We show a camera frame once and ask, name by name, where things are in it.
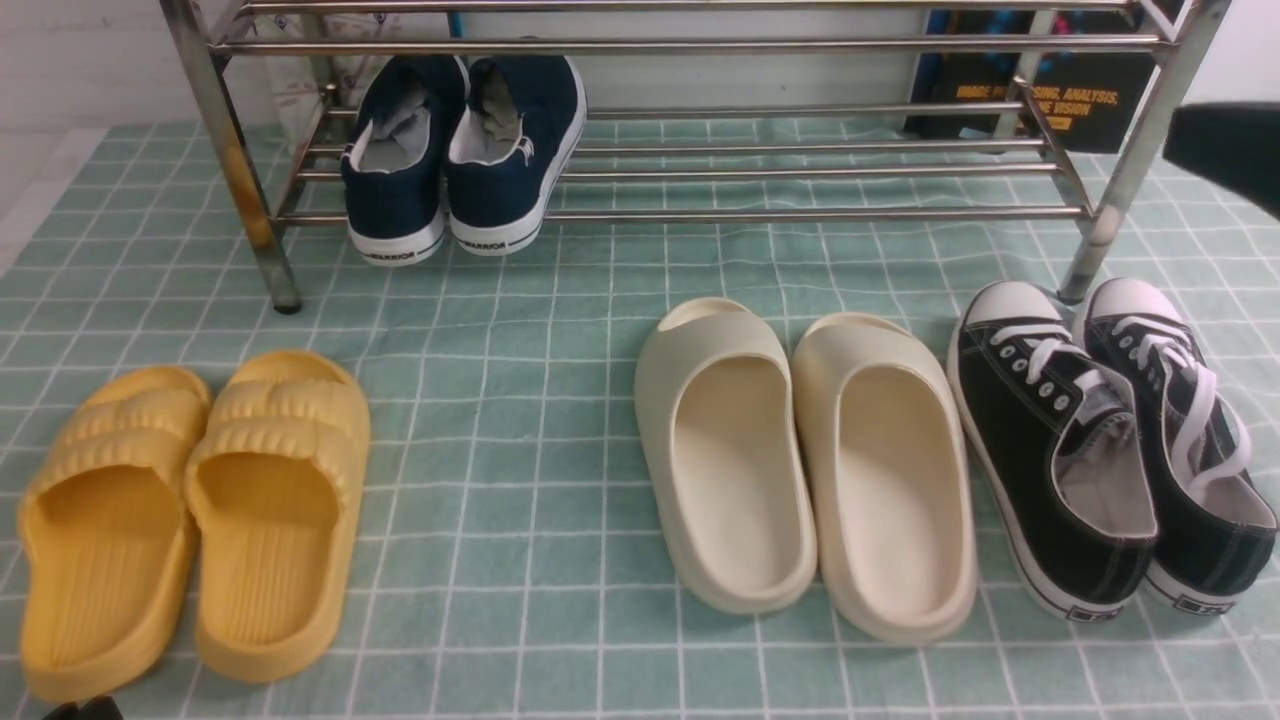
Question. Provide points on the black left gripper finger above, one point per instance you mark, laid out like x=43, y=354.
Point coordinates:
x=99, y=708

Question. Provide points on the black canvas sneaker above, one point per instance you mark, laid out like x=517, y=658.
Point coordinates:
x=1057, y=434
x=1216, y=532

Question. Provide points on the stainless steel shoe rack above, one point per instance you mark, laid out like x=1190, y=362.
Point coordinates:
x=1109, y=27

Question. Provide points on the left yellow rubber slipper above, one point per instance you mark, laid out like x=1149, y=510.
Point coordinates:
x=108, y=536

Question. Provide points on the yellow rubber slipper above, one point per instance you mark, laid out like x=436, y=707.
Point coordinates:
x=275, y=488
x=108, y=536

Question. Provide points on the right yellow rubber slipper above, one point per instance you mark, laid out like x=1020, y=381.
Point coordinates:
x=275, y=488

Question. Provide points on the green checkered cloth mat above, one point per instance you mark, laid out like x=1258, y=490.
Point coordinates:
x=509, y=562

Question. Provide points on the left navy blue sneaker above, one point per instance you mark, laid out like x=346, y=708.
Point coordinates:
x=392, y=167

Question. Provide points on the navy blue sneaker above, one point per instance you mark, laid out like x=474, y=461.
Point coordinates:
x=523, y=119
x=392, y=167

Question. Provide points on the clear plastic bag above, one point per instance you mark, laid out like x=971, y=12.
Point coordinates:
x=296, y=81

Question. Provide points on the left cream foam slide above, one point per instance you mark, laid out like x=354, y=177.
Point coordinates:
x=714, y=404

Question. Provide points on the cream foam slide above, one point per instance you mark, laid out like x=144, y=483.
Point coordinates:
x=714, y=404
x=885, y=457

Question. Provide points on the right navy blue sneaker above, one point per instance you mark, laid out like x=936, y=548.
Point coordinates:
x=523, y=119

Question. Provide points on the right cream foam slide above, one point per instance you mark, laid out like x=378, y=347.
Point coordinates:
x=885, y=457

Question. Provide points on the black book with orange text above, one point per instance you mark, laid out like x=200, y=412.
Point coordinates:
x=1089, y=99

